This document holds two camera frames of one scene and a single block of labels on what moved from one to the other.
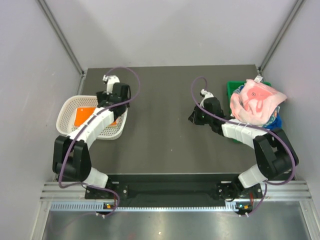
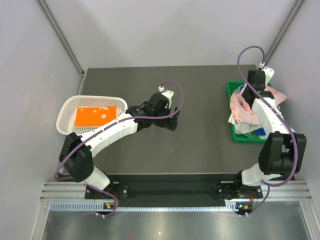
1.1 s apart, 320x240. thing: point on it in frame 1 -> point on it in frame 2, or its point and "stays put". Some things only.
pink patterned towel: x=255 y=102 stays put
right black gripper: x=194 y=118 -> x=243 y=94
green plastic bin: x=231 y=85 stays put
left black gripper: x=102 y=96 -> x=170 y=124
